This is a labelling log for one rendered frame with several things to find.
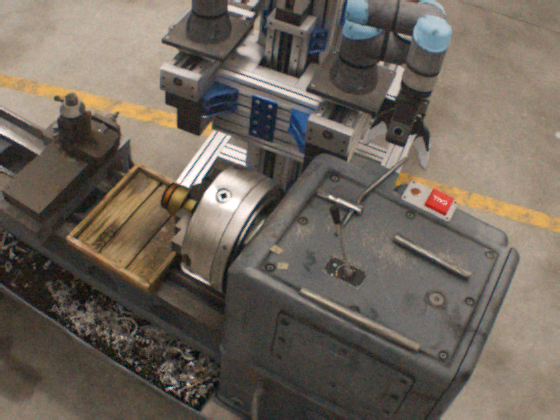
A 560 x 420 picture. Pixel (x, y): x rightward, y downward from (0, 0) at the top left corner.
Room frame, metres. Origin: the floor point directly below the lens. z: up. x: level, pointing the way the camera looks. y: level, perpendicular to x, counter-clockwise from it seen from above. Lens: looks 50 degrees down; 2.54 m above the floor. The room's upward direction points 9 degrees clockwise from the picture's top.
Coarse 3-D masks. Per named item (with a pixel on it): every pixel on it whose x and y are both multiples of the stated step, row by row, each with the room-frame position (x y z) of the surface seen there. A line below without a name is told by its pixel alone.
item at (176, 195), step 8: (176, 184) 1.24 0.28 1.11; (168, 192) 1.20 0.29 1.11; (176, 192) 1.20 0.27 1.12; (184, 192) 1.21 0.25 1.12; (168, 200) 1.19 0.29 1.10; (176, 200) 1.18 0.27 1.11; (184, 200) 1.18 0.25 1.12; (192, 200) 1.19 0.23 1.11; (168, 208) 1.18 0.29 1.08; (176, 208) 1.17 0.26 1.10; (184, 208) 1.17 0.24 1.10; (192, 208) 1.17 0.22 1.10
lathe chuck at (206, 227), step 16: (224, 176) 1.18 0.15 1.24; (240, 176) 1.19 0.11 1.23; (256, 176) 1.21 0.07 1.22; (208, 192) 1.12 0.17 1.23; (240, 192) 1.14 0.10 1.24; (208, 208) 1.09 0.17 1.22; (224, 208) 1.09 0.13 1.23; (192, 224) 1.06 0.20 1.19; (208, 224) 1.06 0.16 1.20; (224, 224) 1.05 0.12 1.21; (192, 240) 1.03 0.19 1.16; (208, 240) 1.03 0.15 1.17; (192, 256) 1.01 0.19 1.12; (208, 256) 1.01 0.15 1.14; (192, 272) 1.01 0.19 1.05; (208, 272) 0.99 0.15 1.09
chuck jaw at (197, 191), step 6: (216, 168) 1.23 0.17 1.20; (222, 168) 1.24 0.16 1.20; (234, 168) 1.23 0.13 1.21; (240, 168) 1.25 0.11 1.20; (216, 174) 1.22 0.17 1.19; (204, 180) 1.22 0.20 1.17; (210, 180) 1.22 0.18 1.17; (192, 186) 1.21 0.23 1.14; (198, 186) 1.22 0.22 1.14; (204, 186) 1.21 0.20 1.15; (192, 192) 1.21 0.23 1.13; (198, 192) 1.20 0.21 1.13; (204, 192) 1.20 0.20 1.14; (192, 198) 1.20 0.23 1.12; (198, 198) 1.19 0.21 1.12
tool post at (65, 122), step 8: (64, 120) 1.42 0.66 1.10; (72, 120) 1.43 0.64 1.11; (80, 120) 1.43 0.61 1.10; (88, 120) 1.46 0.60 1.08; (64, 128) 1.42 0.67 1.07; (72, 128) 1.41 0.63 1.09; (80, 128) 1.42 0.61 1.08; (88, 128) 1.45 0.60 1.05; (64, 136) 1.42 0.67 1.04; (72, 136) 1.41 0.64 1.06; (80, 136) 1.42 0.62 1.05
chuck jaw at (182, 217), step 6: (180, 210) 1.16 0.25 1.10; (186, 210) 1.17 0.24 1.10; (180, 216) 1.14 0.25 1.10; (186, 216) 1.15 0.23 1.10; (180, 222) 1.12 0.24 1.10; (186, 222) 1.13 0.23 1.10; (180, 228) 1.10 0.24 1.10; (186, 228) 1.11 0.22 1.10; (180, 234) 1.08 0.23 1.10; (174, 240) 1.06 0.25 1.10; (180, 240) 1.07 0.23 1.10; (174, 246) 1.06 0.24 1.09; (180, 246) 1.05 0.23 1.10; (186, 258) 1.03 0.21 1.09; (186, 264) 1.02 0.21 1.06
